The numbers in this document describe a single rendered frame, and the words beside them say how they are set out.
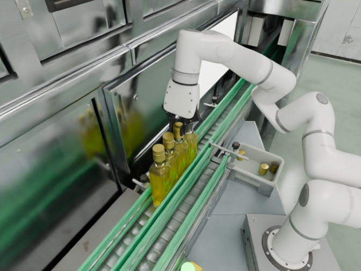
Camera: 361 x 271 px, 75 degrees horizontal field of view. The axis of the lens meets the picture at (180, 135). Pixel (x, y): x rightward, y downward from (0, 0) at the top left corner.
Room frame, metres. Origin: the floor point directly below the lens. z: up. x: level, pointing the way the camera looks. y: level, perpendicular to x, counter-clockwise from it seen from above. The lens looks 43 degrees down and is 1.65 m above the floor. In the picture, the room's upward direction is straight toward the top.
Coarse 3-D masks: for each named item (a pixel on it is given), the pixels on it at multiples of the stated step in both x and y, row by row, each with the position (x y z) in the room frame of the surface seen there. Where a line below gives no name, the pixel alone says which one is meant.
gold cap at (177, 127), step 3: (174, 123) 0.58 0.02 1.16; (177, 123) 0.58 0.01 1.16; (180, 123) 0.58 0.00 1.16; (174, 126) 0.57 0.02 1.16; (177, 126) 0.57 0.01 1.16; (180, 126) 0.57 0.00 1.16; (174, 129) 0.56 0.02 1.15; (177, 129) 0.56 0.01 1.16; (180, 129) 0.56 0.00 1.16; (174, 132) 0.56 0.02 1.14; (177, 132) 0.56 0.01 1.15; (174, 135) 0.56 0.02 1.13; (177, 135) 0.56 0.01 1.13; (183, 135) 0.57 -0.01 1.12; (177, 138) 0.56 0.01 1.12; (180, 138) 0.56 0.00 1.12
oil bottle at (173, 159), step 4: (176, 152) 0.53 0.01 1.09; (168, 156) 0.51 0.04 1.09; (172, 156) 0.51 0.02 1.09; (176, 156) 0.52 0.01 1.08; (168, 160) 0.50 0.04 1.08; (172, 160) 0.50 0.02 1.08; (176, 160) 0.51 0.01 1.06; (172, 164) 0.49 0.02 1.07; (176, 164) 0.51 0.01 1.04; (172, 168) 0.49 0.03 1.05; (176, 168) 0.51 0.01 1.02; (172, 172) 0.49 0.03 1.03; (176, 172) 0.51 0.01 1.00; (172, 176) 0.49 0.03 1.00; (176, 176) 0.51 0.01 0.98; (172, 180) 0.49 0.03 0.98; (176, 180) 0.51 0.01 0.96; (172, 184) 0.49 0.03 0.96
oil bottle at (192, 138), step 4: (192, 132) 0.62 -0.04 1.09; (196, 132) 0.63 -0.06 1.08; (184, 136) 0.60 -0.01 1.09; (188, 136) 0.60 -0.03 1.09; (192, 136) 0.60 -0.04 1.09; (196, 136) 0.62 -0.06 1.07; (188, 140) 0.59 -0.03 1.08; (192, 140) 0.60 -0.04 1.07; (196, 140) 0.62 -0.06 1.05; (192, 144) 0.59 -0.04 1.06; (196, 144) 0.62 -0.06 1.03; (192, 148) 0.60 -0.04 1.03; (196, 148) 0.62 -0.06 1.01; (192, 152) 0.60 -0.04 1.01; (196, 152) 0.62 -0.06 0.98; (188, 156) 0.59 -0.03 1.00; (192, 156) 0.60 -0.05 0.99; (188, 160) 0.59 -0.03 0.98; (192, 160) 0.60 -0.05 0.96; (188, 164) 0.59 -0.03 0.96
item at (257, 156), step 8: (240, 144) 0.81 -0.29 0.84; (248, 152) 0.79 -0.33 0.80; (256, 152) 0.77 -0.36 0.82; (264, 152) 0.76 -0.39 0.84; (248, 160) 0.77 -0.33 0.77; (256, 160) 0.76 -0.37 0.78; (264, 160) 0.75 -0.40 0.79; (272, 160) 0.73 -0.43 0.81; (280, 160) 0.71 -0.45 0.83; (240, 168) 0.72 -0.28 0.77; (248, 168) 0.72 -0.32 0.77; (256, 168) 0.72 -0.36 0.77; (280, 168) 0.66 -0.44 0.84; (256, 176) 0.62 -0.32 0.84; (264, 176) 0.67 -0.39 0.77; (272, 176) 0.67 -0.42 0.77; (272, 184) 0.58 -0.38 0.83
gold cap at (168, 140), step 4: (168, 132) 0.54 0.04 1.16; (164, 136) 0.52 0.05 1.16; (168, 136) 0.52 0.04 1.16; (172, 136) 0.52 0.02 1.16; (164, 140) 0.51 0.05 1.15; (168, 140) 0.51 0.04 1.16; (172, 140) 0.52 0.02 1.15; (164, 144) 0.51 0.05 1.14; (168, 144) 0.51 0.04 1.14; (172, 144) 0.52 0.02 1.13; (168, 148) 0.51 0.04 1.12
